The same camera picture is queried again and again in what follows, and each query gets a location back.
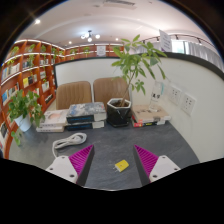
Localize dark blue spine book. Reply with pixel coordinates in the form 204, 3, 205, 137
63, 120, 106, 132

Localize ceiling air vent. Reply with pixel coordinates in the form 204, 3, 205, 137
102, 0, 137, 8

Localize clear plastic bottle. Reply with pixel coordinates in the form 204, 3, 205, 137
148, 80, 165, 113

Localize pothos plant in white pot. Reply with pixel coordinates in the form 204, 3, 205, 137
7, 89, 46, 147

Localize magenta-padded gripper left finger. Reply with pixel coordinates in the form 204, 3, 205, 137
45, 144, 96, 187

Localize ceiling chandelier lamp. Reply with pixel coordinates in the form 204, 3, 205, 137
79, 29, 102, 43

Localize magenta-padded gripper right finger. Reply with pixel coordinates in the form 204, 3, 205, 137
132, 144, 181, 186

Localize pale cover book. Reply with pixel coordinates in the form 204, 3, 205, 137
39, 109, 70, 128

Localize white wall socket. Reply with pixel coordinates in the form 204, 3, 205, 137
180, 93, 197, 117
167, 85, 183, 106

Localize coiled white power cable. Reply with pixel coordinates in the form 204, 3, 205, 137
51, 132, 88, 158

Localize small white framed sign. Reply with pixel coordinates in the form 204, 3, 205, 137
96, 44, 107, 58

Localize yellow charger block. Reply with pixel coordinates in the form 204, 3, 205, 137
112, 159, 130, 174

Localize white window curtains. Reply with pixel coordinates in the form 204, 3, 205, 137
169, 39, 224, 71

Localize money tree in black pot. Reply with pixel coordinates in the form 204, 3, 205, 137
106, 34, 168, 128

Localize black track light rail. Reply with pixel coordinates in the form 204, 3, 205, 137
143, 33, 214, 46

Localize recessed ceiling lights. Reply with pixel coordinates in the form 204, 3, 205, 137
34, 19, 74, 46

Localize orange wooden bookshelf unit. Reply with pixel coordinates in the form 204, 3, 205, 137
0, 39, 126, 158

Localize thick dark cover book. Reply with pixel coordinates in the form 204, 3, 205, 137
65, 101, 108, 124

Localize brown padded chair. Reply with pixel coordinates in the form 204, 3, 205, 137
92, 77, 131, 108
55, 80, 93, 110

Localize beige cover book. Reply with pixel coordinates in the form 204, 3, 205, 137
132, 104, 172, 124

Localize thin white book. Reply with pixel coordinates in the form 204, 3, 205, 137
35, 124, 66, 133

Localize tall white sign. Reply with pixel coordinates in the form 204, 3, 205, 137
158, 29, 173, 53

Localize red spine book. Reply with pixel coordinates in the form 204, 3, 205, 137
132, 119, 167, 129

